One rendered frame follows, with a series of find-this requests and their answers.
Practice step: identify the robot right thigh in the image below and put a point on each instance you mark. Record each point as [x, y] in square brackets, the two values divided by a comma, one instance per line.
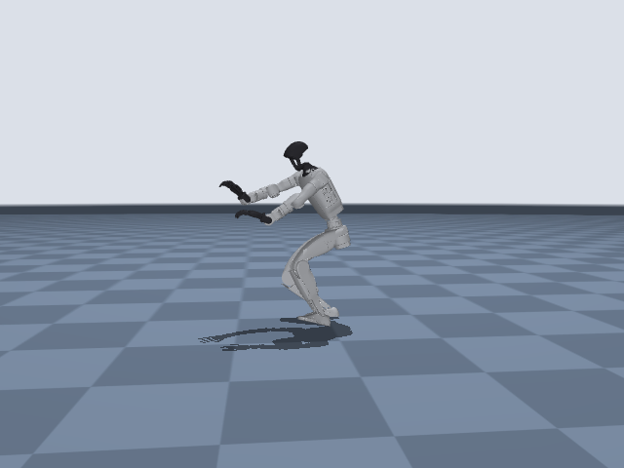
[286, 276]

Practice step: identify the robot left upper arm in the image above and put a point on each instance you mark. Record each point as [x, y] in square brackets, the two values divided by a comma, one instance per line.
[318, 182]

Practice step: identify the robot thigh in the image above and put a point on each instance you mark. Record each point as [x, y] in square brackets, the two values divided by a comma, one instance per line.
[286, 276]
[322, 244]

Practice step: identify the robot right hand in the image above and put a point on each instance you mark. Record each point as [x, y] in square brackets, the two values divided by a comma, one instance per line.
[237, 190]

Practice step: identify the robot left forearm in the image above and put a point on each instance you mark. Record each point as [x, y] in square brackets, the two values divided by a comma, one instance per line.
[282, 210]

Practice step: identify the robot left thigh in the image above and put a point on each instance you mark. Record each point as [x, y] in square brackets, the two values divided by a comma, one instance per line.
[322, 244]

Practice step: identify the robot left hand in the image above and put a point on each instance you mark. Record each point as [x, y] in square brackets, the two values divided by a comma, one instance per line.
[261, 216]

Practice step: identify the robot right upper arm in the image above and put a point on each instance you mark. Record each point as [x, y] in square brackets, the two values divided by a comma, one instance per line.
[285, 184]

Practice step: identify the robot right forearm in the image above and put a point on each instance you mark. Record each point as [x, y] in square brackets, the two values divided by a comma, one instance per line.
[257, 195]

